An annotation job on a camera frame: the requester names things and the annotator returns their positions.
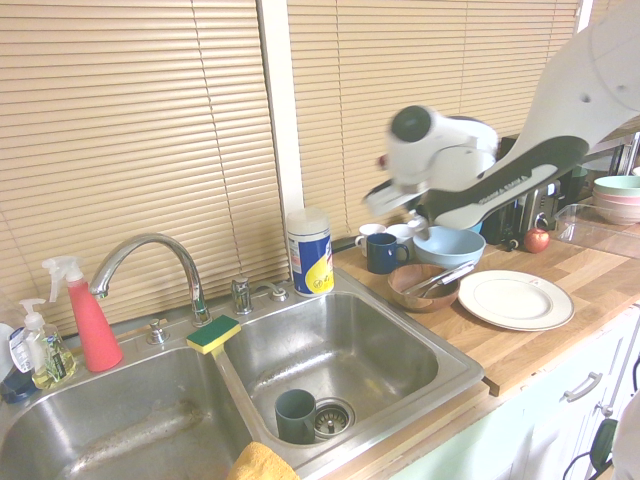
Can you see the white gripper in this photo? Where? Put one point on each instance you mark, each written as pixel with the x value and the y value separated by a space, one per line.
pixel 390 199

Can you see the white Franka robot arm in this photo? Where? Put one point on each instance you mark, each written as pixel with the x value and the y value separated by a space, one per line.
pixel 575 75

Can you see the stainless steel double sink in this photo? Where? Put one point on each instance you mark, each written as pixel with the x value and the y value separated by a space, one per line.
pixel 325 350

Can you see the metal sink drain strainer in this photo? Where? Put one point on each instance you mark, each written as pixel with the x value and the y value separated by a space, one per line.
pixel 334 419

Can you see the white ceramic mug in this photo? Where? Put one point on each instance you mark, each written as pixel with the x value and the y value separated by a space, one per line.
pixel 400 235
pixel 370 231

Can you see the light blue bowl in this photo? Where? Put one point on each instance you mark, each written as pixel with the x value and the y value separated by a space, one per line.
pixel 450 250

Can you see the navy blue mug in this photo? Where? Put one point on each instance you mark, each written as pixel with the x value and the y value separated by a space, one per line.
pixel 382 255

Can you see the silver butter knife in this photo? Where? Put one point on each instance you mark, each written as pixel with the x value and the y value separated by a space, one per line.
pixel 440 282

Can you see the silver metal fork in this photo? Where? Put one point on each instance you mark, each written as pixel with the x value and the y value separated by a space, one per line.
pixel 417 288

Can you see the brown wooden bowl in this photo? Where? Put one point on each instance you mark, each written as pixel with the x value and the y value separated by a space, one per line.
pixel 425 302

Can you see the Lysol wipes canister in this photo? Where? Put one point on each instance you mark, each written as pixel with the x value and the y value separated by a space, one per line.
pixel 310 250

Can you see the black chrome toaster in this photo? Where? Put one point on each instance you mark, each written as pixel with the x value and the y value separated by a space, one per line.
pixel 535 205

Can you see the red apple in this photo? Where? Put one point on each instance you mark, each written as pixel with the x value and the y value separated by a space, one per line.
pixel 536 241

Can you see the cream gold rimmed plate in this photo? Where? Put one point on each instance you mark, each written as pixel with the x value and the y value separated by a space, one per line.
pixel 515 302

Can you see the clear plastic container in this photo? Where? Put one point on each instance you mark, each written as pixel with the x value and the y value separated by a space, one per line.
pixel 600 235

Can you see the pink bowl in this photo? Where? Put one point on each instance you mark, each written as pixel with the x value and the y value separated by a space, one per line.
pixel 617 200
pixel 620 214

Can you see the mint green bowl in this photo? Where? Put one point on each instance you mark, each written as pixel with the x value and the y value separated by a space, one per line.
pixel 617 184

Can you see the yellow green sponge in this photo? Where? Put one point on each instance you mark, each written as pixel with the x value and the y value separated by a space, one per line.
pixel 214 334

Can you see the dark teal plastic cup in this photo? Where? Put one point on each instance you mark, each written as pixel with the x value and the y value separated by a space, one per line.
pixel 295 420

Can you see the white kitchen cabinet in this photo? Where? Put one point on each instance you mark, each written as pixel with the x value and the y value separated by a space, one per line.
pixel 500 440

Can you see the chrome gooseneck faucet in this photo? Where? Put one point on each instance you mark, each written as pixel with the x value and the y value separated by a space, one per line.
pixel 150 245

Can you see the chrome soap dispenser knob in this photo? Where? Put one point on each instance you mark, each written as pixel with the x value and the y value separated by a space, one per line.
pixel 157 332

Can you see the yellow dish cloth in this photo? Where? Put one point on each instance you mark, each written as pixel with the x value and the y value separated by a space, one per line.
pixel 262 465

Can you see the red spray bottle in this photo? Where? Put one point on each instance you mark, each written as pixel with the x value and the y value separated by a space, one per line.
pixel 95 330

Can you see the clear pump soap bottle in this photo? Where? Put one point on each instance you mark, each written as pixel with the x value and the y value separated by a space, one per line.
pixel 50 360

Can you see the blue white soap bottle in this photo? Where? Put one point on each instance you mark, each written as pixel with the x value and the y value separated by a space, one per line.
pixel 15 350

